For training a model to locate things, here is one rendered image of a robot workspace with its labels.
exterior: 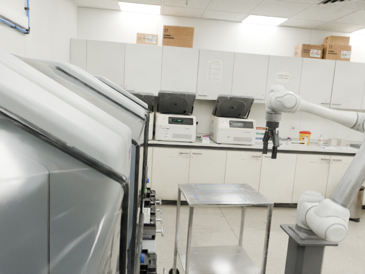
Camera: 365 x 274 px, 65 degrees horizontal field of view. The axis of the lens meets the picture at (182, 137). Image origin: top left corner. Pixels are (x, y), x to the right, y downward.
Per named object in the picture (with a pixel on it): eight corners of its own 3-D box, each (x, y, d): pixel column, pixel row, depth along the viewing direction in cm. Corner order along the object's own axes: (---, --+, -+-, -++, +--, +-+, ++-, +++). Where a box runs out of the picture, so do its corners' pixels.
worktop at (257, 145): (62, 138, 371) (62, 137, 370) (75, 132, 435) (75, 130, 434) (396, 155, 422) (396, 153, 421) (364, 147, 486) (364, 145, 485)
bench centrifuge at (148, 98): (109, 138, 380) (111, 89, 371) (117, 132, 441) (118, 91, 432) (152, 141, 384) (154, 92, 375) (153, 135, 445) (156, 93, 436)
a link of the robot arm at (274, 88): (262, 110, 174) (268, 111, 161) (265, 84, 172) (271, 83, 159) (279, 111, 174) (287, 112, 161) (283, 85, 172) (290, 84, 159)
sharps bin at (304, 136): (301, 145, 438) (302, 131, 435) (295, 143, 455) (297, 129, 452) (312, 145, 440) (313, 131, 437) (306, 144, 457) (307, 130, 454)
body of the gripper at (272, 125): (282, 122, 166) (280, 137, 167) (275, 120, 174) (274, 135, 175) (269, 120, 165) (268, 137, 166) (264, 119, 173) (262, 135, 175)
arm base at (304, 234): (309, 224, 196) (310, 216, 196) (329, 240, 175) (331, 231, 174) (284, 224, 194) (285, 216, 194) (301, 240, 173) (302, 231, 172)
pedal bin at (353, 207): (346, 222, 382) (351, 188, 376) (329, 211, 419) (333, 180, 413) (367, 222, 385) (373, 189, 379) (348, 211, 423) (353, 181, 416)
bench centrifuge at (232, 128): (216, 144, 395) (220, 93, 385) (208, 137, 456) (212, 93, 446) (255, 145, 400) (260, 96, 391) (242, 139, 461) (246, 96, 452)
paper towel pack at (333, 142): (330, 145, 461) (331, 139, 460) (327, 144, 472) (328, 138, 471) (345, 146, 462) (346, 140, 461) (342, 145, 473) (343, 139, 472)
